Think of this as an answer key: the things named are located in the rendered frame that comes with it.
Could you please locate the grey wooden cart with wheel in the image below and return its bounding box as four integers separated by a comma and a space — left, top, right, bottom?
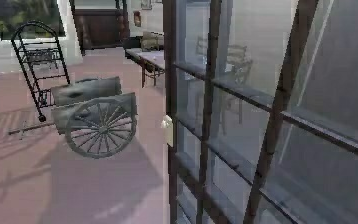
7, 76, 138, 159

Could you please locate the black metal arched rack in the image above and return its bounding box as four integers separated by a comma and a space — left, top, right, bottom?
10, 20, 71, 123

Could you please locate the red framed wall picture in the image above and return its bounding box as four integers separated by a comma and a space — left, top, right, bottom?
133, 10, 143, 28

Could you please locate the dark brown wooden door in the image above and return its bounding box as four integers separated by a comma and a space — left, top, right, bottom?
69, 0, 130, 56

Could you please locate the window with green view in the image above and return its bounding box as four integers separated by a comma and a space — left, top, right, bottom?
0, 0, 67, 41

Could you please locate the grey long table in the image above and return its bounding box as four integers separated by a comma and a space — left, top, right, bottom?
124, 47, 166, 89

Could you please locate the brown framed glass door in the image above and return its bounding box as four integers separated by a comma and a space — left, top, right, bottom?
162, 0, 358, 224

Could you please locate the wooden chair behind glass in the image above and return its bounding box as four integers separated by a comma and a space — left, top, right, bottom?
195, 35, 254, 134

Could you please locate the cream door handle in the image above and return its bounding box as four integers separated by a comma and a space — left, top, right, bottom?
160, 114, 174, 148

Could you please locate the olive cushioned chair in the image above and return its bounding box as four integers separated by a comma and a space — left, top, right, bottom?
140, 30, 165, 52

